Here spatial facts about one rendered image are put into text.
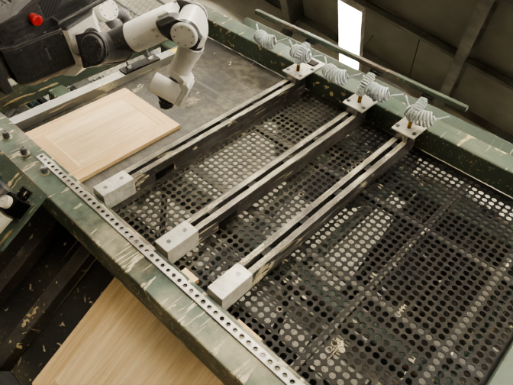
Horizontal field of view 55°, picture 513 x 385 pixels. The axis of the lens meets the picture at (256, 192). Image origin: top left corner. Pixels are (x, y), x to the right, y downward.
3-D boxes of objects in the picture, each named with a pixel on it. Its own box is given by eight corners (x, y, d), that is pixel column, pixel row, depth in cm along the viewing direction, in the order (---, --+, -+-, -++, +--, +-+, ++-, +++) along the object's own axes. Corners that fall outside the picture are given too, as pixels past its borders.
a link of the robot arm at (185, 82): (179, 111, 161) (194, 82, 151) (153, 98, 159) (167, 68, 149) (185, 99, 165) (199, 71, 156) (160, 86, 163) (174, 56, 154)
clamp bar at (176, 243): (153, 251, 157) (144, 199, 140) (362, 105, 221) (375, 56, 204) (173, 270, 152) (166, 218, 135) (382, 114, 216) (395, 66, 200)
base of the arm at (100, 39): (104, 75, 144) (105, 34, 140) (69, 66, 148) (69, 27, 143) (134, 69, 157) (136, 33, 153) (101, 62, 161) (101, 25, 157)
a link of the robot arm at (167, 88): (175, 109, 169) (175, 109, 158) (146, 94, 166) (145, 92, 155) (191, 79, 168) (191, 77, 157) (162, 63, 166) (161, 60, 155)
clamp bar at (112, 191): (93, 198, 172) (79, 145, 155) (306, 75, 236) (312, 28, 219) (110, 213, 167) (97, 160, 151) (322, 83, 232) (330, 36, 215)
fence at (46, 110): (11, 127, 198) (8, 118, 195) (188, 48, 250) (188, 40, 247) (17, 132, 196) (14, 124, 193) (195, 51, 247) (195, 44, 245)
